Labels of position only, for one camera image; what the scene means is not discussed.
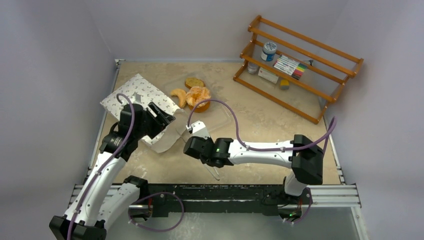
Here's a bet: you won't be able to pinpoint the fake orange bread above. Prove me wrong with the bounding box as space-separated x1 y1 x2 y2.
186 86 211 113

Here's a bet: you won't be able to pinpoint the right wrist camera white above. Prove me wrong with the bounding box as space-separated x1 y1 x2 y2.
186 120 211 139

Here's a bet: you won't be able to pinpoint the white patterned paper bag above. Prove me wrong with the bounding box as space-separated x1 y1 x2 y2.
100 74 188 153

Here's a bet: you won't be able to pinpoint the metal tongs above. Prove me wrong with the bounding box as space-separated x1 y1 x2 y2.
180 129 221 181

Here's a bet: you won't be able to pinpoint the white jar blue label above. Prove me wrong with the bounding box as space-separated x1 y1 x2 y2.
260 41 277 62

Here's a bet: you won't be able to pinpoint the fake bread slice brown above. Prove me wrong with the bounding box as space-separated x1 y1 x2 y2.
184 77 205 89

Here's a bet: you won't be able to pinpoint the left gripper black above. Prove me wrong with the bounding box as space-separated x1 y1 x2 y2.
134 103 175 140

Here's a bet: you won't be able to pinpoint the white card box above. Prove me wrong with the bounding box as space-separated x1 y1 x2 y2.
258 67 279 84

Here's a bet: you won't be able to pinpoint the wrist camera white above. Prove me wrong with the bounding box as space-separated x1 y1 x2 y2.
130 92 146 107
186 120 211 139

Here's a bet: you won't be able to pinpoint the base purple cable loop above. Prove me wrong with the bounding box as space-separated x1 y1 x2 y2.
127 191 184 233

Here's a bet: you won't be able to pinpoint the clear plastic tray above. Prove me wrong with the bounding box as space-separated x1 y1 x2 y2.
172 71 233 133

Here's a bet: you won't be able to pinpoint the fake croissant tan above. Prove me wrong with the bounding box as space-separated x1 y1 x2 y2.
170 88 187 109

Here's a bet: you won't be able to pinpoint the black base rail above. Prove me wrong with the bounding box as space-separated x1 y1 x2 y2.
128 183 313 219

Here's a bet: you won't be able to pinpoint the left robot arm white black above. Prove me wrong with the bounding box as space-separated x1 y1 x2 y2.
49 102 176 240

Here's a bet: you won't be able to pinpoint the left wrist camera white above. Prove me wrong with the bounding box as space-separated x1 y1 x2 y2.
130 92 146 107

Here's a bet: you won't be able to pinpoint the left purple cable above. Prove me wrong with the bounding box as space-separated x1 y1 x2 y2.
66 93 136 240

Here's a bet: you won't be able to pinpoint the yellow grey sponge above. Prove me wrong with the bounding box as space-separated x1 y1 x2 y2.
279 78 290 90

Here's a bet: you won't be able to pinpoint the pack of coloured markers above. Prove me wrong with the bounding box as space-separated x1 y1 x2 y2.
273 55 308 80

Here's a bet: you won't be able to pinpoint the orange wooden shelf rack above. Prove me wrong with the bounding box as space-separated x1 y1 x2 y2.
233 15 364 124

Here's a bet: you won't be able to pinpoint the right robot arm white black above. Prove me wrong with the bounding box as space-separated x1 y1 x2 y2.
183 134 324 204

